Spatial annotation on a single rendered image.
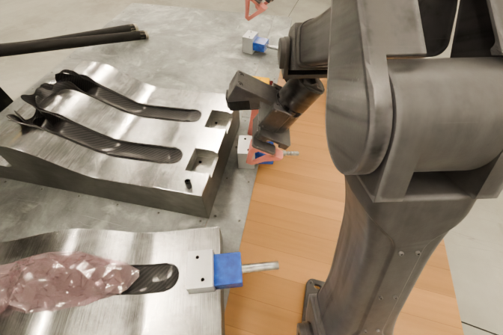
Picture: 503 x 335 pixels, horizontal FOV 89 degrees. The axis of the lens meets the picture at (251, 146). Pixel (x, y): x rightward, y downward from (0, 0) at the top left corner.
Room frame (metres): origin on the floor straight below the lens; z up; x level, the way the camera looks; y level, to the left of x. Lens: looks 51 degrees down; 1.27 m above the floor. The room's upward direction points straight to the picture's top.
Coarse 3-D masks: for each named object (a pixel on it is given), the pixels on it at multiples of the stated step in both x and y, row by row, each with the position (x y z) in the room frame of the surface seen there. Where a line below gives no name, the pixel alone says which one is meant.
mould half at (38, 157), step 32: (96, 64) 0.51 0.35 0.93; (64, 96) 0.40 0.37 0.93; (128, 96) 0.45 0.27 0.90; (160, 96) 0.46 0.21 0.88; (192, 96) 0.46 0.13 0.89; (224, 96) 0.45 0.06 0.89; (0, 128) 0.38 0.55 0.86; (32, 128) 0.31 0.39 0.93; (96, 128) 0.35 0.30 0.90; (128, 128) 0.36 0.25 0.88; (160, 128) 0.36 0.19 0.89; (192, 128) 0.36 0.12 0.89; (0, 160) 0.30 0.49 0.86; (32, 160) 0.26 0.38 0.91; (64, 160) 0.27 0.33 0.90; (96, 160) 0.28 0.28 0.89; (128, 160) 0.28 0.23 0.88; (224, 160) 0.32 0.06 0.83; (96, 192) 0.25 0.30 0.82; (128, 192) 0.23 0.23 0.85; (160, 192) 0.22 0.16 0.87; (192, 192) 0.21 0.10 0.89
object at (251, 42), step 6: (246, 36) 0.80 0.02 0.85; (252, 36) 0.80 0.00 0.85; (246, 42) 0.79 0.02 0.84; (252, 42) 0.78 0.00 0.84; (258, 42) 0.78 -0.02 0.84; (264, 42) 0.78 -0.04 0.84; (246, 48) 0.79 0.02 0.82; (252, 48) 0.78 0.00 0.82; (258, 48) 0.77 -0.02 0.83; (264, 48) 0.77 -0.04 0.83; (270, 48) 0.77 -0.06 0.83; (276, 48) 0.77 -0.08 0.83
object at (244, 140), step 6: (240, 138) 0.36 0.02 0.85; (246, 138) 0.36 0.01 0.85; (240, 144) 0.34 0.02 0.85; (246, 144) 0.34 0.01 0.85; (240, 150) 0.33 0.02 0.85; (246, 150) 0.33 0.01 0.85; (282, 150) 0.34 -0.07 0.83; (240, 156) 0.32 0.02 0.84; (246, 156) 0.32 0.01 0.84; (258, 156) 0.32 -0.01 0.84; (240, 162) 0.32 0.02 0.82; (264, 162) 0.32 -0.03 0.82; (270, 162) 0.32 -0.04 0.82; (252, 168) 0.32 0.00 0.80
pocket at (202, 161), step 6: (198, 150) 0.30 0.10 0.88; (204, 150) 0.30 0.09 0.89; (210, 150) 0.30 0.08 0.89; (192, 156) 0.29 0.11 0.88; (198, 156) 0.30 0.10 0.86; (204, 156) 0.30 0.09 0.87; (210, 156) 0.30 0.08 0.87; (216, 156) 0.29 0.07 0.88; (192, 162) 0.28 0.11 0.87; (198, 162) 0.29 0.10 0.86; (204, 162) 0.29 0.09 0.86; (210, 162) 0.29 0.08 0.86; (186, 168) 0.26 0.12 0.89; (192, 168) 0.28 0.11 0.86; (198, 168) 0.28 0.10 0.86; (204, 168) 0.28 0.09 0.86; (210, 168) 0.28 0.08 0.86; (210, 174) 0.25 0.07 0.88
